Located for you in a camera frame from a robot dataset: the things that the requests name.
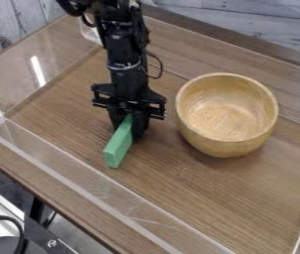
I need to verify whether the clear acrylic tray wall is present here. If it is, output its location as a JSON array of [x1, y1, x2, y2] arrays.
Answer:
[[0, 7, 300, 254]]

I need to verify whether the black table leg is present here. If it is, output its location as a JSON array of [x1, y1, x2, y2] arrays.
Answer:
[[29, 197, 45, 222]]

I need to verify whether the brown wooden bowl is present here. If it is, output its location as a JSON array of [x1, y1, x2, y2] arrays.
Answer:
[[175, 72, 278, 158]]

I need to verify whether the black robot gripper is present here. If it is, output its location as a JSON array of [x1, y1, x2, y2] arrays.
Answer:
[[91, 63, 167, 142]]

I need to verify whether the clear acrylic corner bracket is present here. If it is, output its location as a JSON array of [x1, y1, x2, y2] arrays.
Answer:
[[78, 21, 102, 46]]

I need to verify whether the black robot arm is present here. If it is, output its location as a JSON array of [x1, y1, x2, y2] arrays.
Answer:
[[56, 0, 167, 142]]

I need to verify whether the black chair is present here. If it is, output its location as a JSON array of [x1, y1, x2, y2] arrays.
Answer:
[[0, 215, 78, 254]]

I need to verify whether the green rectangular block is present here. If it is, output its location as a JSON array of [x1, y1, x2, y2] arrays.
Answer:
[[103, 115, 132, 169]]

